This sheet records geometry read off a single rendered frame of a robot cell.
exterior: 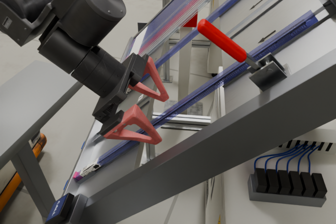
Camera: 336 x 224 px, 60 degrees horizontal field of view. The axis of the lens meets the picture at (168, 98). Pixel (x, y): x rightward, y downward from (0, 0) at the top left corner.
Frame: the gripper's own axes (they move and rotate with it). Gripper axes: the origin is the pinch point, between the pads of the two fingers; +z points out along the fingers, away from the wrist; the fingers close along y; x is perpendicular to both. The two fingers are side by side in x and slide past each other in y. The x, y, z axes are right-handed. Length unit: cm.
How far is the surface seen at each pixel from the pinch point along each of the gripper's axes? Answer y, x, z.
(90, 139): 9.5, 25.2, -0.3
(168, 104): 105, 72, 54
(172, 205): 37, 67, 62
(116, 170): -4.2, 11.6, 1.3
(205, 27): -7.0, -17.9, -8.9
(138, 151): -2.8, 6.2, 1.5
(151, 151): 60, 69, 47
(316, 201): 4.8, -3.6, 43.1
